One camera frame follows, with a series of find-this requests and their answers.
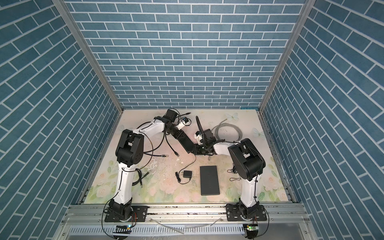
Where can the aluminium corner post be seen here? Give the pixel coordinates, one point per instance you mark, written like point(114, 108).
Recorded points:
point(304, 14)
point(77, 34)

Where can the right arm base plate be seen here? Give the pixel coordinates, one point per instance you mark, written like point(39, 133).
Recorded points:
point(239, 212)

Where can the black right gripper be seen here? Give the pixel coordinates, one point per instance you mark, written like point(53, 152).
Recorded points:
point(197, 151)

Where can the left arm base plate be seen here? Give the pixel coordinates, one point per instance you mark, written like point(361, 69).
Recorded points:
point(135, 214)

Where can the black power adapter with cord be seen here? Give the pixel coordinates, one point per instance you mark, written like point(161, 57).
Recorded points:
point(187, 174)

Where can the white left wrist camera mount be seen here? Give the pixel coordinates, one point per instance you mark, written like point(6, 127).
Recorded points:
point(184, 122)

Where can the aluminium corner post right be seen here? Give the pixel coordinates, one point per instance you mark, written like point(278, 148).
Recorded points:
point(304, 14)

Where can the aluminium corner post left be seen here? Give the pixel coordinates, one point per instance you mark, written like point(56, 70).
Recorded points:
point(77, 34)

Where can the aluminium front rail frame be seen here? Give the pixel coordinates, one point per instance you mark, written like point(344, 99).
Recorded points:
point(192, 221)

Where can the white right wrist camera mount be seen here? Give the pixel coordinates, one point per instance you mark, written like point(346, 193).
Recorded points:
point(198, 136)

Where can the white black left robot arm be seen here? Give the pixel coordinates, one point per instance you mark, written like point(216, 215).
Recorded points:
point(130, 149)

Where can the large flat black box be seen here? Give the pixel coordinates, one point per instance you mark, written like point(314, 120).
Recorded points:
point(209, 181)

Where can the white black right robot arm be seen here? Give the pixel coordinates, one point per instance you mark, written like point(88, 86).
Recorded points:
point(247, 160)

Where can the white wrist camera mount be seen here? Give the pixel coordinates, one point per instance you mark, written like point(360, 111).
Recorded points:
point(184, 122)
point(198, 136)

